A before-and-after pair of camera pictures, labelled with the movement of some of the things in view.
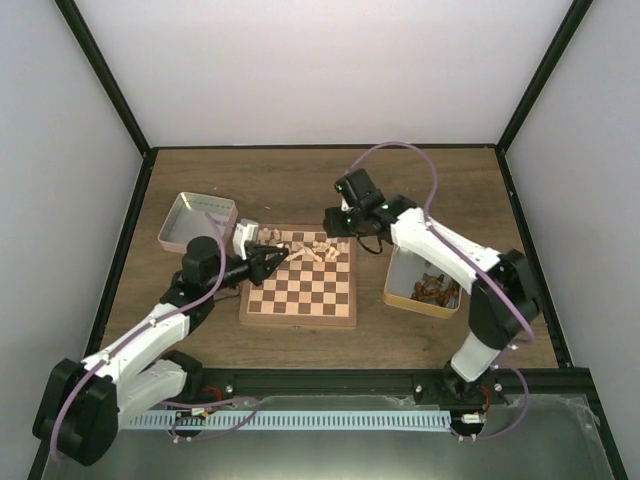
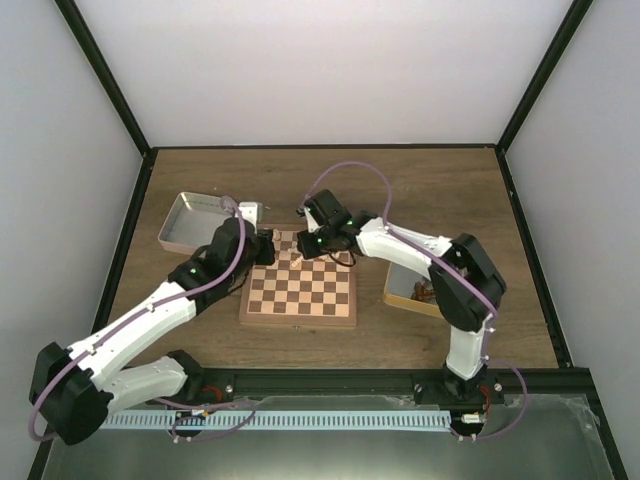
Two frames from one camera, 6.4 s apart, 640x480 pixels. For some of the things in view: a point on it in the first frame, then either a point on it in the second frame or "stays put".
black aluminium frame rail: x=430 y=384 stays put
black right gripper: x=332 y=226 to x=304 y=247
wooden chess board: x=314 y=285 stays put
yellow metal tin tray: x=406 y=269 stays put
